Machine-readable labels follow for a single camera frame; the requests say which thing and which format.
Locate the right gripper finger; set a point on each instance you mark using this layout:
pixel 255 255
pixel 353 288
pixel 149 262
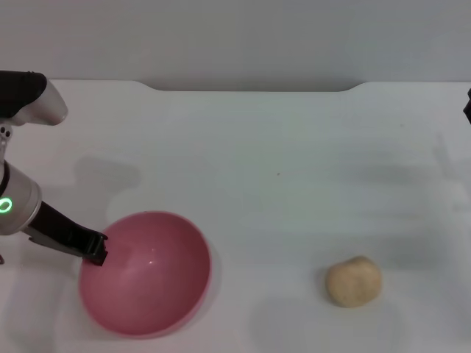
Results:
pixel 468 108

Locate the beige egg yolk pastry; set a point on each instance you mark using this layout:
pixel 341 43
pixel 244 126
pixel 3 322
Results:
pixel 353 283

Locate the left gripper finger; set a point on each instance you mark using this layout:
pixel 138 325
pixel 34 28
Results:
pixel 98 250

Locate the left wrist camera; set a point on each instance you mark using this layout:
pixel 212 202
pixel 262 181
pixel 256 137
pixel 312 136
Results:
pixel 48 106

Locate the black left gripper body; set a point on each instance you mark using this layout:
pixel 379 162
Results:
pixel 59 231

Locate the pink plastic bowl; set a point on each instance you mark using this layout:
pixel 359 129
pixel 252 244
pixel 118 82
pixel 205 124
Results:
pixel 154 294

